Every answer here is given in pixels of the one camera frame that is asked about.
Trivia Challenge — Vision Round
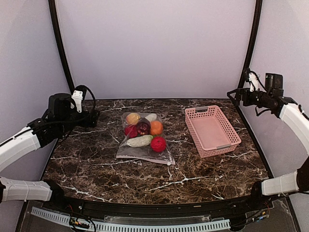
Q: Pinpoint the wrinkled white radish toy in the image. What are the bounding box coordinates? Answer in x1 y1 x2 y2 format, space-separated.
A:
126 135 152 147

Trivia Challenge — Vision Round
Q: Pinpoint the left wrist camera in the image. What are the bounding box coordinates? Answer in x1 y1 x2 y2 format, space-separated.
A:
70 85 87 113

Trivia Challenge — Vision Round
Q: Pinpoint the red tomato toy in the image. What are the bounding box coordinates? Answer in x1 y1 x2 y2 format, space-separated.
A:
150 136 167 152

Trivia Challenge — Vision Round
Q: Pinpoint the white slotted cable duct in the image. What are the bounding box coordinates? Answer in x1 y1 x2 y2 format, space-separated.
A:
31 207 231 232

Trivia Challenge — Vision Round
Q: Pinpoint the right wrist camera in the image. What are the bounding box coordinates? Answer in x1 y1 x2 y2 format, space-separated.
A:
243 68 260 92

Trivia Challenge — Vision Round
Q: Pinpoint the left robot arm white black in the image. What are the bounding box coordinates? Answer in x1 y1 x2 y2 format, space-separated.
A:
0 86 100 211

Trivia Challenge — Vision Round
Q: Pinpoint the red round fruit toy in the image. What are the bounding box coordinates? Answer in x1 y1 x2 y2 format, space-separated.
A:
124 125 138 139

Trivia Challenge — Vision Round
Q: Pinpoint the pink plastic basket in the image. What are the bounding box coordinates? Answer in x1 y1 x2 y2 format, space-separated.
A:
185 105 241 158

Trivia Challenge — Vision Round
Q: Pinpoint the black frame post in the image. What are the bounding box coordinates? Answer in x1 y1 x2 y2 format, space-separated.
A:
48 0 75 93
238 0 263 88

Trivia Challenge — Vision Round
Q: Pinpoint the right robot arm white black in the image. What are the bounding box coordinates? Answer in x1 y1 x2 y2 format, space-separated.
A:
226 68 309 210

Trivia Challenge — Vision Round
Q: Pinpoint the yellow peach toy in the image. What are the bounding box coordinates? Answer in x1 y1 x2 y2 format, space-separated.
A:
126 113 140 125

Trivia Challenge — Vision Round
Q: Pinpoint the right black frame post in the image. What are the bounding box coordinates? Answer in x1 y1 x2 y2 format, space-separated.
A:
238 0 263 88

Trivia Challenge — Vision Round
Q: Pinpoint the black front rail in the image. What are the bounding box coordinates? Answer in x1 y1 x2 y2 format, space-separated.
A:
50 196 256 218

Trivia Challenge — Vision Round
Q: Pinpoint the left black frame post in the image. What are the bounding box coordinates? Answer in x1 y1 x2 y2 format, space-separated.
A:
48 0 75 93

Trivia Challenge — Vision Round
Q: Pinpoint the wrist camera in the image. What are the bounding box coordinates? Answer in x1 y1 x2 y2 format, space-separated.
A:
70 85 87 113
243 68 260 92

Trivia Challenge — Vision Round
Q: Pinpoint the clear zip top bag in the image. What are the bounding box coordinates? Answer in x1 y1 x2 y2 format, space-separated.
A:
116 112 176 166

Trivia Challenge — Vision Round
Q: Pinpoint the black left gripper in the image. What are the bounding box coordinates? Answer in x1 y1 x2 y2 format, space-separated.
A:
58 108 100 134

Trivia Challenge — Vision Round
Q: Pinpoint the smooth white radish toy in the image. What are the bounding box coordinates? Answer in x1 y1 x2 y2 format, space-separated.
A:
145 113 157 122

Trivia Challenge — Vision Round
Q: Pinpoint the orange fruit toy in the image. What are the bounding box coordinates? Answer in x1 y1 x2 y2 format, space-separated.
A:
150 120 163 136

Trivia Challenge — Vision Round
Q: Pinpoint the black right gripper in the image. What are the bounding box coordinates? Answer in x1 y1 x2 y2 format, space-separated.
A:
227 87 272 107

